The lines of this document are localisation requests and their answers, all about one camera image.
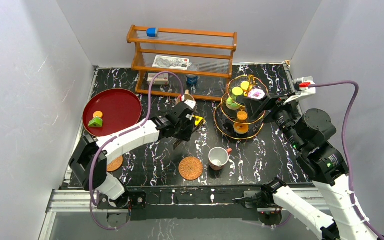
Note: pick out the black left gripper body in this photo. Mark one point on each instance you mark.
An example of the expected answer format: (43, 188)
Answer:
(185, 129)

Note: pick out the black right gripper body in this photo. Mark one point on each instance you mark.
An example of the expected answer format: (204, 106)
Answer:
(282, 115)

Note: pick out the pink frosted donut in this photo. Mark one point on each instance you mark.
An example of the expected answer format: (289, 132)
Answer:
(256, 94)

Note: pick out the orange round cookie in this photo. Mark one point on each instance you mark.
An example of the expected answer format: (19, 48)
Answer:
(245, 86)
(242, 115)

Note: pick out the black round cookie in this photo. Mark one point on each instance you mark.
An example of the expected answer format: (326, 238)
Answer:
(240, 100)

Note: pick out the yellow striped toy cake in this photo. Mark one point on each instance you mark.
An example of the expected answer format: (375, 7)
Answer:
(199, 121)

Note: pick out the green round cookie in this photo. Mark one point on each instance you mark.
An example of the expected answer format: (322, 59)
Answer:
(237, 91)

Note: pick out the three-tier glass gold stand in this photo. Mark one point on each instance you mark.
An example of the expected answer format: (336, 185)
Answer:
(225, 118)

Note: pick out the green frosted donut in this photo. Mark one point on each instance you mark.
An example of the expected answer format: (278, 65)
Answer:
(231, 104)

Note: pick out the orange white round cake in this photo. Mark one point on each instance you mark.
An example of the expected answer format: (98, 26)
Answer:
(240, 128)

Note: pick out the green triangular toy cake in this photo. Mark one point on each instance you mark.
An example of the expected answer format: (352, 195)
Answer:
(96, 122)

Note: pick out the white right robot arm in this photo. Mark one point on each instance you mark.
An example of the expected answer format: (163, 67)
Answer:
(324, 165)

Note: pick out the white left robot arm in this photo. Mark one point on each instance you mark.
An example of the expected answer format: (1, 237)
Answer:
(91, 156)

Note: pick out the beige ceramic pitcher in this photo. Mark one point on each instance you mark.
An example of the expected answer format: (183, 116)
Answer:
(185, 97)

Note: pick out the blue bottle cap jar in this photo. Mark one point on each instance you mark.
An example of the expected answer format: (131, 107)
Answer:
(192, 79)

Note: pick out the small white red box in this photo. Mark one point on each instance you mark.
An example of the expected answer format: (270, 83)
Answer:
(162, 79)

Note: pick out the centre woven rattan coaster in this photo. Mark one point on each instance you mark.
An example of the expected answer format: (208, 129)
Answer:
(190, 168)

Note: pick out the woven rattan coaster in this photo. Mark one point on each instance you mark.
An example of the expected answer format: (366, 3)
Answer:
(190, 168)
(115, 164)

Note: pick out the pink floral mug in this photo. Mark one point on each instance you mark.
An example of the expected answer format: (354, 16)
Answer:
(218, 157)

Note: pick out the wooden shelf rack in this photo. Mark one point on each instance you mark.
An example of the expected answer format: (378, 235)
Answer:
(207, 55)

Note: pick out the white plastic packet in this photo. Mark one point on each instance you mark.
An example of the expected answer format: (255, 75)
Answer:
(169, 62)

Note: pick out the red round tray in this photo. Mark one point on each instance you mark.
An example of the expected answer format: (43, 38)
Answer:
(121, 109)

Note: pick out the left woven rattan coaster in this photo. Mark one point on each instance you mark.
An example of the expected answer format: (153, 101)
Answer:
(115, 164)

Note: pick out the small orange macaron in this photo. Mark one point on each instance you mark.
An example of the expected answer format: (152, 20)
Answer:
(98, 114)

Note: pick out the blue white eraser block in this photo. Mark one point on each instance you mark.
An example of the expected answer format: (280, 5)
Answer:
(152, 32)

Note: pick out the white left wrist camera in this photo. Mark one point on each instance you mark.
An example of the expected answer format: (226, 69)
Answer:
(192, 105)

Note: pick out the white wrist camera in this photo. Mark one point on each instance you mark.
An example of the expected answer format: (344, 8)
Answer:
(303, 89)
(192, 105)

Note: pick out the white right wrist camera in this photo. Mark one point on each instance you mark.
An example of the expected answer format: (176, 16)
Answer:
(303, 89)

